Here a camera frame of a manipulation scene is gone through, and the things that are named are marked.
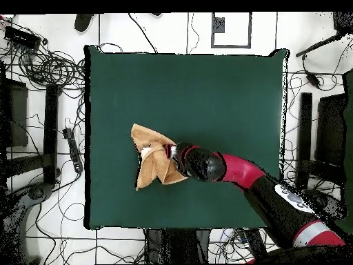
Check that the orange terry towel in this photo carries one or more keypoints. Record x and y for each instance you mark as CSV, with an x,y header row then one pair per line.
x,y
154,168

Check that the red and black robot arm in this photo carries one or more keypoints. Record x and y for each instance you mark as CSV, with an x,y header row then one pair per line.
x,y
242,171

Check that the dark flat panel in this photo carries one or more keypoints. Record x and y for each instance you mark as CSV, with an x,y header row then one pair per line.
x,y
18,116
329,129

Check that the dark green table cloth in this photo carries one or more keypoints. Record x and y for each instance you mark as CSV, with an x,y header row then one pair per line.
x,y
193,96

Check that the black power strip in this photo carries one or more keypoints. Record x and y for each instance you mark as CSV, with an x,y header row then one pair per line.
x,y
73,146

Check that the black stand bar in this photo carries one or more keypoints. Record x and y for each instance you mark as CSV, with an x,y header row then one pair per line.
x,y
305,132
51,132

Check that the long black box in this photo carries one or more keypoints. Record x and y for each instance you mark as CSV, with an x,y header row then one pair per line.
x,y
255,243

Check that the black chair base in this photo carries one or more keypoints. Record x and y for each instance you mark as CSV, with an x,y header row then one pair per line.
x,y
35,193
322,203

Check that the black oval object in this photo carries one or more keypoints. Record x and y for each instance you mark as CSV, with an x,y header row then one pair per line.
x,y
82,22

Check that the black power adapter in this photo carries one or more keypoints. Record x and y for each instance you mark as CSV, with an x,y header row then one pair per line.
x,y
313,78

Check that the black boom stand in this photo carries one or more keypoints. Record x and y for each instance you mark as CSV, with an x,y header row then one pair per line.
x,y
317,45

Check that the black electronics box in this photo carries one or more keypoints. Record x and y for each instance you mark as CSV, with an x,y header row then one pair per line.
x,y
22,37

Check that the grey square frame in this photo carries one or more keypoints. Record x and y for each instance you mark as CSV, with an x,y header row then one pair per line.
x,y
231,46

